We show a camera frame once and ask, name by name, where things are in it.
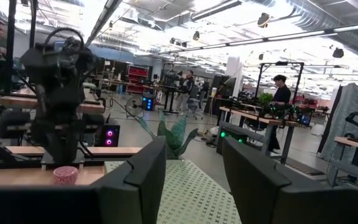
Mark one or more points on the red storage shelf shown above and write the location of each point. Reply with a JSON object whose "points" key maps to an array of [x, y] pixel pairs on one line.
{"points": [[137, 77]]}

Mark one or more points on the computer with pink lights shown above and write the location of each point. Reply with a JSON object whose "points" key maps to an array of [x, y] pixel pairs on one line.
{"points": [[109, 137]]}

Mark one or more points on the computer with green lights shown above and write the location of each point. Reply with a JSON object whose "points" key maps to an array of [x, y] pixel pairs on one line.
{"points": [[228, 140]]}

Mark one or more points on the black background rig frame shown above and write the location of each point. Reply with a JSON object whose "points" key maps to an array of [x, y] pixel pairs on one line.
{"points": [[300, 81]]}

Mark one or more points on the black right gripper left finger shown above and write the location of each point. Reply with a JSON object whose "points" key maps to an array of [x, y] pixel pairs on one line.
{"points": [[141, 180]]}

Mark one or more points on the round floor fan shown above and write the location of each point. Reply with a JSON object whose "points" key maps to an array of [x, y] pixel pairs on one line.
{"points": [[134, 106]]}

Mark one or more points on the green plant in white pot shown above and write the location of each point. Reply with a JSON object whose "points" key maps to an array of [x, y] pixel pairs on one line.
{"points": [[174, 137]]}

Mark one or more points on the small green potted plant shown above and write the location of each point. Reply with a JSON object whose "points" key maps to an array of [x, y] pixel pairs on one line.
{"points": [[265, 99]]}

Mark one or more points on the green perforated metal shelf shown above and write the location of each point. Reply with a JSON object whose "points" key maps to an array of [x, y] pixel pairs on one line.
{"points": [[191, 193]]}

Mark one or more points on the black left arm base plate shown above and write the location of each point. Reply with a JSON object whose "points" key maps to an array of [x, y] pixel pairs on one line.
{"points": [[47, 160]]}

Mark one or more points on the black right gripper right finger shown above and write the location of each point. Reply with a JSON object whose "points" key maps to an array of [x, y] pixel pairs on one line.
{"points": [[259, 193]]}

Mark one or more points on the wooden work table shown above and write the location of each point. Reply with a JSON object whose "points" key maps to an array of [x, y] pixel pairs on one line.
{"points": [[89, 108], [353, 143], [259, 118]]}

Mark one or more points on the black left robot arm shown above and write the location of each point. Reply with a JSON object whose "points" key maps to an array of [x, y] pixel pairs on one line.
{"points": [[57, 90]]}

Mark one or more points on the computer with blue lights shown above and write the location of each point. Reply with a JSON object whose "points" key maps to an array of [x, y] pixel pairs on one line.
{"points": [[148, 103]]}

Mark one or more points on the grey curtain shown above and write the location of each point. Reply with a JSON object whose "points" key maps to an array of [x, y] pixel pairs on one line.
{"points": [[353, 105]]}

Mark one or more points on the long ceiling light bar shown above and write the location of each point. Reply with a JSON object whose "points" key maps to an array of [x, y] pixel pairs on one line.
{"points": [[291, 36]]}

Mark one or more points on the grey office chair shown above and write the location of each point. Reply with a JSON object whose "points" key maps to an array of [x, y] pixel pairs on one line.
{"points": [[194, 104]]}

